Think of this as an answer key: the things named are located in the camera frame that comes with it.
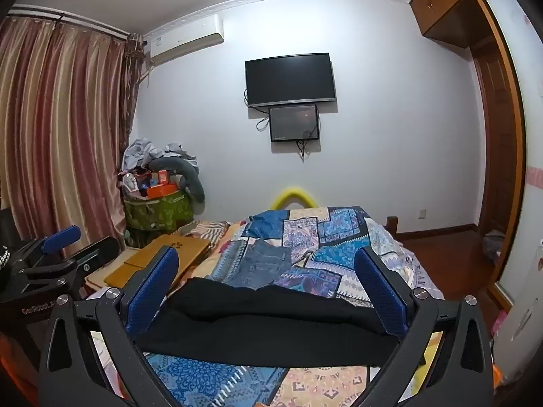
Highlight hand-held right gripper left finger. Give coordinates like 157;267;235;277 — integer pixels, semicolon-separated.
38;246;183;407

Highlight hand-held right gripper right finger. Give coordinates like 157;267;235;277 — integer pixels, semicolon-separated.
354;246;495;407

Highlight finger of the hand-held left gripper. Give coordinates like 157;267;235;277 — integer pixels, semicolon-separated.
17;226;82;269
25;236;120;283

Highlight black pants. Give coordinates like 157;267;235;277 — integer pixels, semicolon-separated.
138;277;404;367

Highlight tan wooden board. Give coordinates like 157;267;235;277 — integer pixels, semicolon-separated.
85;234;211;290

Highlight green patterned bag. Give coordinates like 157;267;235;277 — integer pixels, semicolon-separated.
123;191;192;235

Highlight blue patchwork printed blanket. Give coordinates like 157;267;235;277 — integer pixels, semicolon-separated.
89;206;446;407

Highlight orange box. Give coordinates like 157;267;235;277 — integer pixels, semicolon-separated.
145;182;179;199

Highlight wooden baseboard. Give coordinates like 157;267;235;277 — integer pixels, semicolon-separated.
396;223;478;240

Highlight striped bed sheet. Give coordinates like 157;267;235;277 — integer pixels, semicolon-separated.
178;219;232;239

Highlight pink striped curtain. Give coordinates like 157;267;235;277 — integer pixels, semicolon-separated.
0;15;147;264

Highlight pile of grey clothes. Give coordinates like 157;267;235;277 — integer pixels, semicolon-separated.
122;138;199;173

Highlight grey cloth on floor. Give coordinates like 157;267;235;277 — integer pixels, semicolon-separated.
483;230;506;262

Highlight yellow foam arch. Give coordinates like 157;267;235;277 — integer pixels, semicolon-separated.
271;186;317;212

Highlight white wardrobe door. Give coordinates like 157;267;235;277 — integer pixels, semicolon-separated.
484;0;543;393

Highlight curtain rod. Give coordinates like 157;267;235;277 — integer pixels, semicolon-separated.
7;4;130;40

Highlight white air conditioner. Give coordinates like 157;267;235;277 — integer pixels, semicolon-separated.
144;14;225;67

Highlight wooden overhead cabinet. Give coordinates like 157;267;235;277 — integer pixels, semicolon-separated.
408;0;498;50

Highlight small black wall monitor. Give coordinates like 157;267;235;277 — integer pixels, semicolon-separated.
268;104;320;143

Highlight black wall television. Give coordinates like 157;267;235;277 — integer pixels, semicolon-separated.
245;53;338;109

